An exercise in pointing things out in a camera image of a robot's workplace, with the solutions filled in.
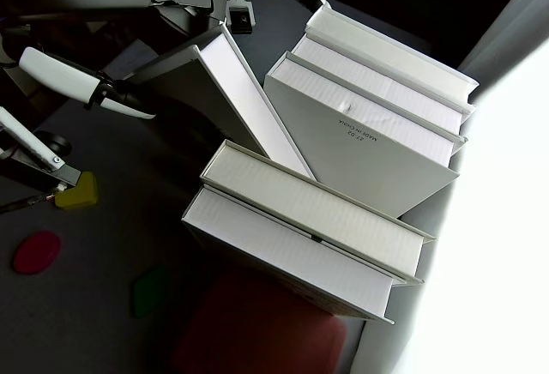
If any grey book with chinese title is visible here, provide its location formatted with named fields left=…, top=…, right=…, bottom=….
left=199, top=139, right=439, bottom=284

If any red hardcover book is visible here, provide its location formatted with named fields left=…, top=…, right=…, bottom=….
left=169, top=262, right=349, bottom=374

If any grey table cloth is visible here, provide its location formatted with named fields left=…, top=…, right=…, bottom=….
left=0, top=0, right=468, bottom=374

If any plain grey book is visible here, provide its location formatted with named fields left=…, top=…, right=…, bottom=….
left=262, top=50, right=468, bottom=220

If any white fashion india book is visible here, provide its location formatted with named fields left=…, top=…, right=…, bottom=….
left=128, top=25, right=317, bottom=180

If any white book with faint print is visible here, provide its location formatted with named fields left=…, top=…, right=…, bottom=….
left=305, top=3, right=480, bottom=105

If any magenta round block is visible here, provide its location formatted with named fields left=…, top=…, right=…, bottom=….
left=12, top=230, right=63, bottom=276

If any black and white net book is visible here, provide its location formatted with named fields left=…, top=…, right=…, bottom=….
left=180, top=184, right=426, bottom=327

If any green square block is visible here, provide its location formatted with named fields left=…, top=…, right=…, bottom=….
left=130, top=263, right=173, bottom=320

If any yellow square block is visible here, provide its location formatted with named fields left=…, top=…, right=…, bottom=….
left=54, top=171, right=100, bottom=212

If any grey special issue book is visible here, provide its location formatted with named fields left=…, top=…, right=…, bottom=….
left=291, top=30, right=476, bottom=126

